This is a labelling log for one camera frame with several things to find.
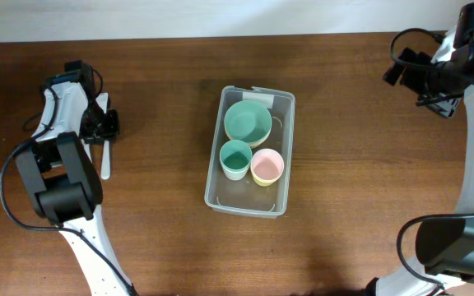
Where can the green cup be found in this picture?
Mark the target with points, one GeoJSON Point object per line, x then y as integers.
{"type": "Point", "coordinates": [235, 155]}

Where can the white plastic spoon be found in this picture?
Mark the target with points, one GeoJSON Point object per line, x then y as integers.
{"type": "Point", "coordinates": [105, 169]}

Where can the green bowl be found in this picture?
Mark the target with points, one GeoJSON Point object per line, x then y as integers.
{"type": "Point", "coordinates": [247, 121]}

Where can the cream white cup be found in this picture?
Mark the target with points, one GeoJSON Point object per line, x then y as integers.
{"type": "Point", "coordinates": [235, 174]}

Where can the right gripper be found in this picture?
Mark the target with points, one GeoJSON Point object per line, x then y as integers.
{"type": "Point", "coordinates": [443, 106]}

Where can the pink cup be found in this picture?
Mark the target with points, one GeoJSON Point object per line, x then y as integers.
{"type": "Point", "coordinates": [267, 163]}

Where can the yellow bowl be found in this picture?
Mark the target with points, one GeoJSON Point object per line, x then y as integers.
{"type": "Point", "coordinates": [252, 144]}

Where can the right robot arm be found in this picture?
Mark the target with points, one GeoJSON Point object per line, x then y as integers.
{"type": "Point", "coordinates": [437, 251]}

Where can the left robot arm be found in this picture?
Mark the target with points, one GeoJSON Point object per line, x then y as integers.
{"type": "Point", "coordinates": [63, 165]}

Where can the yellow cup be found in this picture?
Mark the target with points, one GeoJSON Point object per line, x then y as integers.
{"type": "Point", "coordinates": [264, 182]}

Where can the clear plastic container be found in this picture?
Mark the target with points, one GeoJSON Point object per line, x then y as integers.
{"type": "Point", "coordinates": [245, 197]}

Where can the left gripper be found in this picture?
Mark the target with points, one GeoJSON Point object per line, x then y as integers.
{"type": "Point", "coordinates": [112, 132]}

